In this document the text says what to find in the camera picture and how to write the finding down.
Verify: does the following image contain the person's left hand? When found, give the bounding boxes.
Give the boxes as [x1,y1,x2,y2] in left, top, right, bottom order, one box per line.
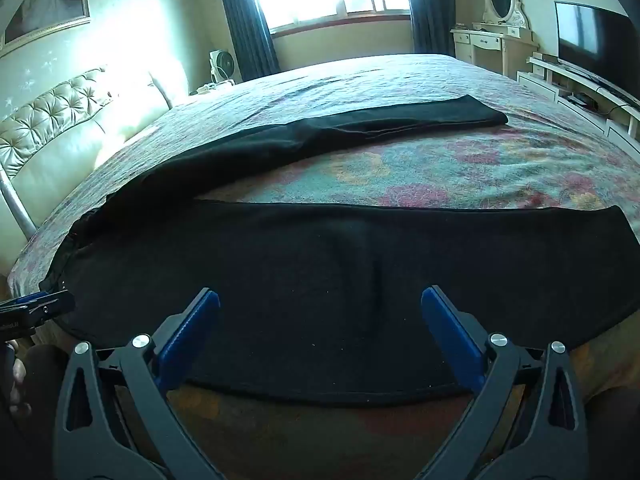
[4,352,30,408]

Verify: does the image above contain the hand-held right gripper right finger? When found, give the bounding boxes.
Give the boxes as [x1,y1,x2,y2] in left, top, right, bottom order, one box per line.
[420,285,589,480]

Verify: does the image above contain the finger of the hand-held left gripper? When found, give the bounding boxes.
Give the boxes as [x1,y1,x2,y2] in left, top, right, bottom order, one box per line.
[0,290,76,320]

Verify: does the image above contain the white pillow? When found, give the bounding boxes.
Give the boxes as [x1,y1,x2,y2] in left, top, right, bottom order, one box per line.
[0,62,191,276]

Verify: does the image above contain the floral bed blanket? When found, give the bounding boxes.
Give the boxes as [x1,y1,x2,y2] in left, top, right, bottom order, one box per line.
[7,52,640,480]

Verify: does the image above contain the black pants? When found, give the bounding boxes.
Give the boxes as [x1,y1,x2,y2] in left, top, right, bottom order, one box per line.
[39,94,640,408]

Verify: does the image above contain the grey metal pole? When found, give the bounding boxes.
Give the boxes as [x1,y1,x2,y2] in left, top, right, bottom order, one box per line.
[0,165,38,241]

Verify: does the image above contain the white fan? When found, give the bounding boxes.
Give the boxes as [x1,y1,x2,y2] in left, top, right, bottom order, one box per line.
[207,49,237,84]

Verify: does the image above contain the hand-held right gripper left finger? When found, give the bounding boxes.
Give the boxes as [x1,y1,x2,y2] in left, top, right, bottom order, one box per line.
[52,287,223,480]

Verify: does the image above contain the black television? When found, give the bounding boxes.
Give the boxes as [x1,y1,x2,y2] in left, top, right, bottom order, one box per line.
[554,1,640,107]

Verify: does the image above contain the dark blue curtain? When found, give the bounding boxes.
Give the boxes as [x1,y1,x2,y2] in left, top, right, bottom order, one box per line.
[215,0,281,84]
[409,0,458,58]

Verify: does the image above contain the white vanity table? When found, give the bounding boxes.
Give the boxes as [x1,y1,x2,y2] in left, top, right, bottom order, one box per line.
[450,22,539,82]

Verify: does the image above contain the white television cabinet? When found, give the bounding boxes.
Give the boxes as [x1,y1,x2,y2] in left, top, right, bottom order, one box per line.
[517,55,640,156]

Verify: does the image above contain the framed wall picture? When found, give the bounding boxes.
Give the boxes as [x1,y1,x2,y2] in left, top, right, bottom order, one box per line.
[0,0,92,52]

